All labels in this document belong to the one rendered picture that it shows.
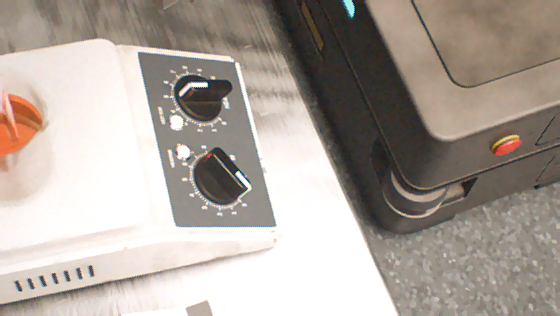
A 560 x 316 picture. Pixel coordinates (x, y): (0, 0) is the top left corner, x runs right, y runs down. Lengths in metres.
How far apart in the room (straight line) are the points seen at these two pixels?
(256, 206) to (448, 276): 0.87
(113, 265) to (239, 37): 0.20
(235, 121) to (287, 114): 0.06
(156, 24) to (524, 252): 0.89
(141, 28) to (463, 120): 0.52
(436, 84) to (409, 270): 0.37
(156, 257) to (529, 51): 0.69
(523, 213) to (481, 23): 0.40
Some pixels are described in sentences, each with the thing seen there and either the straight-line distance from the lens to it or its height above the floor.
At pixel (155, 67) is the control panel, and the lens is 0.69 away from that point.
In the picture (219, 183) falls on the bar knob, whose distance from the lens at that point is 0.66.
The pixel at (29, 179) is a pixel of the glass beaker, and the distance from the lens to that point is 0.60.
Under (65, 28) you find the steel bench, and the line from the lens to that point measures 0.77.
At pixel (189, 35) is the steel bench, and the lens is 0.77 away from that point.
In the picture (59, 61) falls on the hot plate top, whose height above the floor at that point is 0.84.
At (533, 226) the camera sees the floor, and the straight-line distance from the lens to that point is 1.58.
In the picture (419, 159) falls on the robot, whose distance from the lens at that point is 1.25.
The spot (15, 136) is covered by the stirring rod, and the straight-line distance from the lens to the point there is 0.58.
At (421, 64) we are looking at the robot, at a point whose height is 0.36.
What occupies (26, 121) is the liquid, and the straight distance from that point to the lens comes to 0.60.
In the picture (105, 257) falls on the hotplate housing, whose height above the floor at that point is 0.81.
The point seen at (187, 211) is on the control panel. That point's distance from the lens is 0.65.
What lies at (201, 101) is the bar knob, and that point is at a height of 0.80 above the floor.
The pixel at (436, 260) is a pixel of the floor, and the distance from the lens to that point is 1.53.
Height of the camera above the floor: 1.41
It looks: 66 degrees down
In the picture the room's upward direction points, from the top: 10 degrees clockwise
